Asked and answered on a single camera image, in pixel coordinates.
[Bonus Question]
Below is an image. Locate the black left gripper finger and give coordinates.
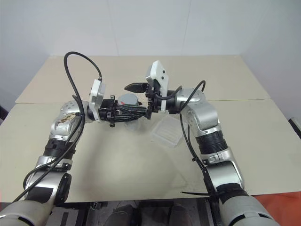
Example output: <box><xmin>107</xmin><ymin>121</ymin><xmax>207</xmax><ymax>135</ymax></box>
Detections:
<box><xmin>116</xmin><ymin>101</ymin><xmax>143</xmax><ymax>112</ymax></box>
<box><xmin>116</xmin><ymin>112</ymin><xmax>144</xmax><ymax>122</ymax></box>

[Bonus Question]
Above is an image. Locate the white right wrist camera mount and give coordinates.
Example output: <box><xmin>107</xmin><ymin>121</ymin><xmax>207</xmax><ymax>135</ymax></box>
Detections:
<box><xmin>145</xmin><ymin>60</ymin><xmax>170</xmax><ymax>114</ymax></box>

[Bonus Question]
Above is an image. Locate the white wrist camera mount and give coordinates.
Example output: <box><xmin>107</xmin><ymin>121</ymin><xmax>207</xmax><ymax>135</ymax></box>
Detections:
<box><xmin>145</xmin><ymin>60</ymin><xmax>170</xmax><ymax>114</ymax></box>
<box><xmin>88</xmin><ymin>79</ymin><xmax>107</xmax><ymax>123</ymax></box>

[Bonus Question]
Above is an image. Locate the clear plastic lid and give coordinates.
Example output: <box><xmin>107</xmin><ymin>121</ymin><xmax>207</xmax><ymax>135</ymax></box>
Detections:
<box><xmin>150</xmin><ymin>117</ymin><xmax>184</xmax><ymax>149</ymax></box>

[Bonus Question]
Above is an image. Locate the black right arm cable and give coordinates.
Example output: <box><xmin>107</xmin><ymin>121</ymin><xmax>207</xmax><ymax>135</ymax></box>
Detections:
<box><xmin>154</xmin><ymin>80</ymin><xmax>223</xmax><ymax>226</ymax></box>

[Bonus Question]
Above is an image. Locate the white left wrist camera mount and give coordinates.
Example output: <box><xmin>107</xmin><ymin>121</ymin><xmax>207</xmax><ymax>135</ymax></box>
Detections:
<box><xmin>88</xmin><ymin>79</ymin><xmax>107</xmax><ymax>123</ymax></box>

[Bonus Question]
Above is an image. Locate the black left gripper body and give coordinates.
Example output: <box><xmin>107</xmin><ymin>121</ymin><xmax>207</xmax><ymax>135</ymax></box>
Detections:
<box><xmin>98</xmin><ymin>95</ymin><xmax>120</xmax><ymax>129</ymax></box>

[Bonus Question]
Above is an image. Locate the black cable tie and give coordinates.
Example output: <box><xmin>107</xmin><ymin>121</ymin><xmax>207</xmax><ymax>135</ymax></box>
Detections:
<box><xmin>180</xmin><ymin>191</ymin><xmax>212</xmax><ymax>197</ymax></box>

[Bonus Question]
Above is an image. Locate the grey jar lid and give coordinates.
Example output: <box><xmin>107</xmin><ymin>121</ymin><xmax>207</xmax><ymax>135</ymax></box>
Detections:
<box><xmin>117</xmin><ymin>93</ymin><xmax>139</xmax><ymax>107</ymax></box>

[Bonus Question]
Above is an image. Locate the clear plastic jar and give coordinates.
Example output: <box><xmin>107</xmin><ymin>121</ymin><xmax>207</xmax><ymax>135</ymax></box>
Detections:
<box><xmin>117</xmin><ymin>93</ymin><xmax>144</xmax><ymax>133</ymax></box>

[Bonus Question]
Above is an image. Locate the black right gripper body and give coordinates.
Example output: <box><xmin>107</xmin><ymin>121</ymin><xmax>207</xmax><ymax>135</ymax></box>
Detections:
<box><xmin>145</xmin><ymin>80</ymin><xmax>163</xmax><ymax>120</ymax></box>

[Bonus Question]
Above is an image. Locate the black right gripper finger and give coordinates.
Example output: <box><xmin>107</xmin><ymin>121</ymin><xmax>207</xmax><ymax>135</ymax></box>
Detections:
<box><xmin>128</xmin><ymin>107</ymin><xmax>149</xmax><ymax>117</ymax></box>
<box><xmin>124</xmin><ymin>82</ymin><xmax>148</xmax><ymax>94</ymax></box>

